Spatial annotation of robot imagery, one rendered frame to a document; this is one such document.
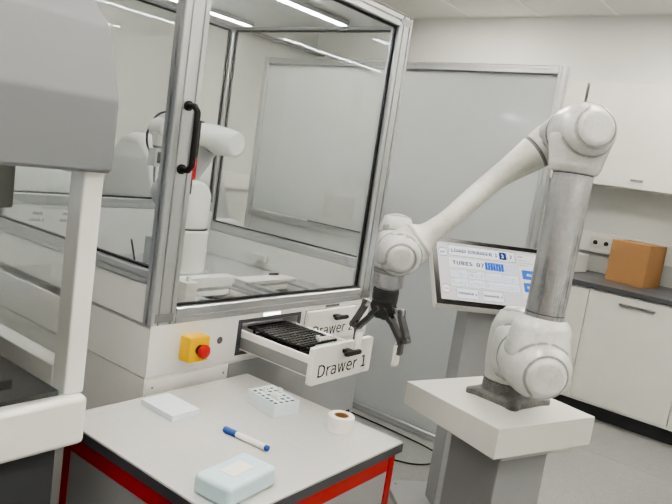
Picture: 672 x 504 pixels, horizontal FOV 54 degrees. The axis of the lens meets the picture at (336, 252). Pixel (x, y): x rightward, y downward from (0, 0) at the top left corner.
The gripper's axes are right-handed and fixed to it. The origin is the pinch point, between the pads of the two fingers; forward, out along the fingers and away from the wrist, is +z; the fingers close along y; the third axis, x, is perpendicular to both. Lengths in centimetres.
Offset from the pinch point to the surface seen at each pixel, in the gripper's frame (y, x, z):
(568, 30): 101, -362, -179
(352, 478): -19.8, 32.8, 19.6
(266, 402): 11.8, 31.1, 12.1
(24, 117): 14, 101, -53
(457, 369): 16, -91, 24
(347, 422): -9.5, 23.3, 11.6
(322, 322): 37.4, -21.8, 2.6
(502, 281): 6, -97, -15
